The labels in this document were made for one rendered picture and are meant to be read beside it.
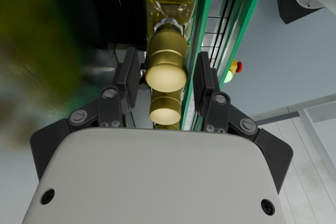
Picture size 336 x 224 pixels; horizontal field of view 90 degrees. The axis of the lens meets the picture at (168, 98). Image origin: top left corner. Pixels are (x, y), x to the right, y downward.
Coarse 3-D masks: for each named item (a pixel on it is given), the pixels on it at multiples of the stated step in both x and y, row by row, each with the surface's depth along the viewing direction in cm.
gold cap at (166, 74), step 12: (156, 36) 14; (168, 36) 14; (180, 36) 14; (156, 48) 13; (168, 48) 13; (180, 48) 14; (156, 60) 12; (168, 60) 12; (180, 60) 13; (156, 72) 13; (168, 72) 13; (180, 72) 13; (156, 84) 14; (168, 84) 14; (180, 84) 14
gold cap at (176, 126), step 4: (156, 124) 23; (160, 124) 22; (168, 124) 22; (172, 124) 22; (176, 124) 23; (156, 128) 22; (160, 128) 22; (164, 128) 22; (168, 128) 22; (172, 128) 22; (176, 128) 22
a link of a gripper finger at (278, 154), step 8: (232, 128) 11; (256, 136) 10; (264, 136) 10; (272, 136) 10; (256, 144) 10; (264, 144) 9; (272, 144) 9; (280, 144) 9; (288, 144) 10; (264, 152) 9; (272, 152) 9; (280, 152) 9; (288, 152) 9; (272, 160) 9; (280, 160) 9; (288, 160) 9; (272, 168) 9; (280, 168) 9; (272, 176) 8; (280, 176) 8; (280, 184) 8
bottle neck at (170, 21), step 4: (160, 20) 16; (164, 20) 16; (168, 20) 16; (172, 20) 16; (176, 20) 16; (156, 24) 17; (160, 24) 16; (164, 24) 16; (168, 24) 16; (172, 24) 16; (176, 24) 16; (180, 24) 17; (156, 28) 16; (160, 28) 16; (164, 28) 15; (168, 28) 15; (172, 28) 15; (176, 28) 16; (180, 28) 16; (180, 32) 16
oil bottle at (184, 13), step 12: (144, 0) 17; (156, 0) 16; (168, 0) 16; (180, 0) 16; (192, 0) 17; (144, 12) 17; (156, 12) 16; (168, 12) 16; (180, 12) 16; (192, 12) 17; (192, 24) 18
